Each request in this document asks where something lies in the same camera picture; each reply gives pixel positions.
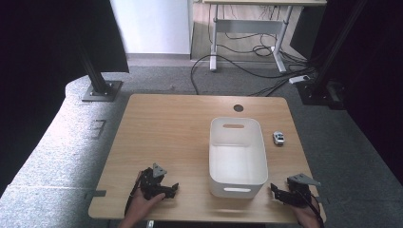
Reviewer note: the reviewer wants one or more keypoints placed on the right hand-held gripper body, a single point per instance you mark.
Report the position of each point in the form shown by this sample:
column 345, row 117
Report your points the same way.
column 299, row 194

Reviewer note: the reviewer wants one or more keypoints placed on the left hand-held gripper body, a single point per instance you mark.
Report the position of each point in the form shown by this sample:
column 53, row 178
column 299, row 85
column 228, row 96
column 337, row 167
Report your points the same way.
column 150, row 183

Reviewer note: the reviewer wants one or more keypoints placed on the white plastic bin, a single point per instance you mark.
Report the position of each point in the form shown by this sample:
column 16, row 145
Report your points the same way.
column 237, row 164

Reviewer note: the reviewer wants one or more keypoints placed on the white toy police car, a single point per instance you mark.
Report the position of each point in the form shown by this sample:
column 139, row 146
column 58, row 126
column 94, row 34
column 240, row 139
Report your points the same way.
column 278, row 138

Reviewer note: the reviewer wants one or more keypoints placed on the person's right hand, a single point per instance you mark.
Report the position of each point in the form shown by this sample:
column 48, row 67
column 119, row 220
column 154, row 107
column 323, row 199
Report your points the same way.
column 309, row 217

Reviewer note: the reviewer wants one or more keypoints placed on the person's left hand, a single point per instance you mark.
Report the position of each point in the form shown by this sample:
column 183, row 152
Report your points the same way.
column 142, row 207

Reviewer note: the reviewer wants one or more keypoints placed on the floor outlet cover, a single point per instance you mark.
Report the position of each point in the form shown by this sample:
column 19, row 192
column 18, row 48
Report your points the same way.
column 97, row 128

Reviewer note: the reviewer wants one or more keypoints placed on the black metal stand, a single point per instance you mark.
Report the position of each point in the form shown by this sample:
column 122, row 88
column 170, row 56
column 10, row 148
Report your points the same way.
column 320, row 91
column 101, row 90

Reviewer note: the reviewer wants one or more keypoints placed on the white power strip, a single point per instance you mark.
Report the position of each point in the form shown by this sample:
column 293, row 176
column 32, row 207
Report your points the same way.
column 297, row 79

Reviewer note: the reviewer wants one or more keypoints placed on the black curtain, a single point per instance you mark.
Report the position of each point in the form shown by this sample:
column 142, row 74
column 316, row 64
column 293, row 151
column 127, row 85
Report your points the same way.
column 38, row 63
column 380, row 79

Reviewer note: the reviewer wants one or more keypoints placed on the white panel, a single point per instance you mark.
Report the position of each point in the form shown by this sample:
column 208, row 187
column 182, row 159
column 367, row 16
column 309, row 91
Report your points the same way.
column 152, row 25

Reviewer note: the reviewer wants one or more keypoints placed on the grey table bracket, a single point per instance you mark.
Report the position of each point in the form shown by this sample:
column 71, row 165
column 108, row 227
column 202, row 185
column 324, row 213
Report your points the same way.
column 96, row 193

